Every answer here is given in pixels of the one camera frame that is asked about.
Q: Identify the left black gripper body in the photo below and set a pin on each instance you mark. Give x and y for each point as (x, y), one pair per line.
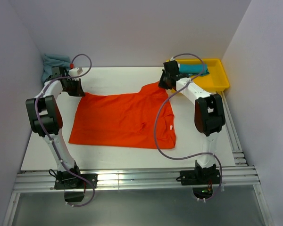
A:
(71, 85)

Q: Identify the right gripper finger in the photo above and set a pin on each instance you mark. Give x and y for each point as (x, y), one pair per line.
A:
(170, 84)
(162, 82)

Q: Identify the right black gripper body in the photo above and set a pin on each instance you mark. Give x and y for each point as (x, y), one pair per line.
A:
(168, 76)

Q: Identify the orange t shirt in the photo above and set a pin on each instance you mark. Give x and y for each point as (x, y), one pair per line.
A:
(138, 120)

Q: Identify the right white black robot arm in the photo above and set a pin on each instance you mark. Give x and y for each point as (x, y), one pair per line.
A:
(209, 118)

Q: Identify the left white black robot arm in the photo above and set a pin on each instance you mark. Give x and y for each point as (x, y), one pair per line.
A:
(46, 121)

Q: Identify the teal rolled t shirt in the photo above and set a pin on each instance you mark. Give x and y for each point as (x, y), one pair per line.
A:
(194, 69)

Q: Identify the grey-blue crumpled t shirt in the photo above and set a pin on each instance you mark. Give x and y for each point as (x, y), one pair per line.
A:
(53, 60)

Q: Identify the yellow plastic tray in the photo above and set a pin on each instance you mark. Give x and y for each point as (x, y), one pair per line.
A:
(216, 79)

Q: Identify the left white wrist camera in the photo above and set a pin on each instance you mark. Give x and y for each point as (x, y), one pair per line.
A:
(76, 71)

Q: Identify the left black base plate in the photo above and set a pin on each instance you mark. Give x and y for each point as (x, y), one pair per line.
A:
(68, 181)

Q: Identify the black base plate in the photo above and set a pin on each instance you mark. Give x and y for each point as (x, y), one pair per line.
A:
(68, 181)
(196, 177)

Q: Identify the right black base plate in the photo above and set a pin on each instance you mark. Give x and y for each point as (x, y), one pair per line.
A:
(196, 177)

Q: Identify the aluminium right side rail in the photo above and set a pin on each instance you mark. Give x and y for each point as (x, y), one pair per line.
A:
(237, 151)

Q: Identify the aluminium front rail frame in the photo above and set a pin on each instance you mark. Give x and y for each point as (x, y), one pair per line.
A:
(41, 181)

